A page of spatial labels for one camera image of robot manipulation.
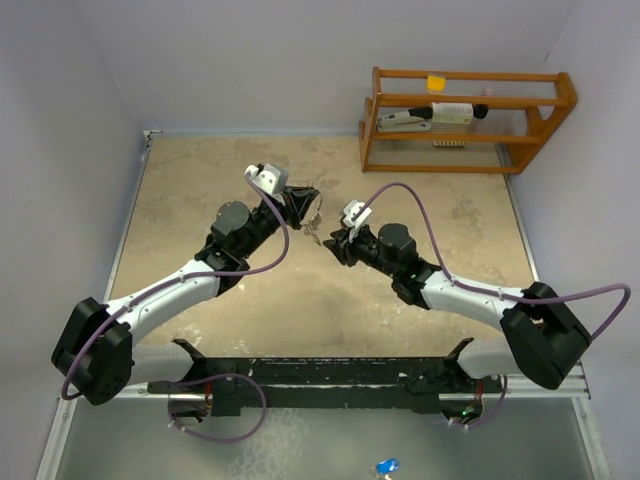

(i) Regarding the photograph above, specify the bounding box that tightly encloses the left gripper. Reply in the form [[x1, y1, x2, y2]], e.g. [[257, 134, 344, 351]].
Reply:
[[239, 186, 316, 258]]

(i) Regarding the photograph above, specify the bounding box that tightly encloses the yellow sticky note pad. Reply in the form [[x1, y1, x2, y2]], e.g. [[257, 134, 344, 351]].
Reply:
[[426, 75, 446, 94]]

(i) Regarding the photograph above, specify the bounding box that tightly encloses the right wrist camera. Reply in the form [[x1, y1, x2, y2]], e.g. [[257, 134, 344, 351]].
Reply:
[[340, 199, 372, 242]]

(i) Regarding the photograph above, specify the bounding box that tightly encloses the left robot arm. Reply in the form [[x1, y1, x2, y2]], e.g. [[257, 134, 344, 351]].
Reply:
[[51, 185, 320, 405]]

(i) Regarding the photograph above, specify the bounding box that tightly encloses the purple cable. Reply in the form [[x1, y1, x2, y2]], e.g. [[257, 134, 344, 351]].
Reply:
[[352, 182, 632, 431], [60, 172, 291, 443]]

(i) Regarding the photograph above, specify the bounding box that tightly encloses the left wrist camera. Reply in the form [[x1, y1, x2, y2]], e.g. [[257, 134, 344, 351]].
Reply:
[[245, 164, 289, 198]]

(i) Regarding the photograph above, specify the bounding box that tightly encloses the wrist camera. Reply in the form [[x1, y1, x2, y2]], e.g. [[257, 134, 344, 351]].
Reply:
[[340, 199, 372, 242], [245, 164, 289, 198]]

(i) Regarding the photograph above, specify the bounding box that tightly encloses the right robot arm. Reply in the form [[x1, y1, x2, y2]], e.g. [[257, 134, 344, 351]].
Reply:
[[323, 223, 592, 391]]

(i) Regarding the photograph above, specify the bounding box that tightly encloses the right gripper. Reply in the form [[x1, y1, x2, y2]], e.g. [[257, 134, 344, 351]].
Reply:
[[323, 222, 398, 279]]

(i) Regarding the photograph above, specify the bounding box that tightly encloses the wooden shelf rack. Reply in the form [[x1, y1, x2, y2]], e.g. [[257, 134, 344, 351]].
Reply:
[[358, 67, 578, 175]]

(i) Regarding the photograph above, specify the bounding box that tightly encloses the strip of staples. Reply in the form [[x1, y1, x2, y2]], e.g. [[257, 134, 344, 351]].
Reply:
[[432, 140, 467, 148]]

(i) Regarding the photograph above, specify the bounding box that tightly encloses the large silver keyring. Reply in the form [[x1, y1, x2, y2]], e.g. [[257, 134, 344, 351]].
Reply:
[[301, 192, 323, 246]]

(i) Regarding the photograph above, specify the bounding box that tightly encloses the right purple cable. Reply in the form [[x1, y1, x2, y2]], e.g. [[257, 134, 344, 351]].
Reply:
[[352, 182, 632, 431]]

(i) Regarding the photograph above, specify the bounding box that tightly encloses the white staples box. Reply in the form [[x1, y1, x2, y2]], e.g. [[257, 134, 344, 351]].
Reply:
[[431, 102, 474, 125]]

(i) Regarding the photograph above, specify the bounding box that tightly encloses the blue key tag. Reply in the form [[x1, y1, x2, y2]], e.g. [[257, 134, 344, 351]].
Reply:
[[371, 458, 400, 479]]

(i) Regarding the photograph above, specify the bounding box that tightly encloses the grey black stapler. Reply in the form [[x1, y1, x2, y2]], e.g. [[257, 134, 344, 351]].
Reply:
[[376, 106, 433, 133]]

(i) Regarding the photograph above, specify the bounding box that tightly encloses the black base frame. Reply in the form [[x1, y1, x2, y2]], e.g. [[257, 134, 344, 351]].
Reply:
[[148, 339, 503, 417]]

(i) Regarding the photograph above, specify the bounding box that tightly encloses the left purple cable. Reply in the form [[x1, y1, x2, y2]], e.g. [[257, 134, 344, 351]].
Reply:
[[60, 172, 291, 443]]

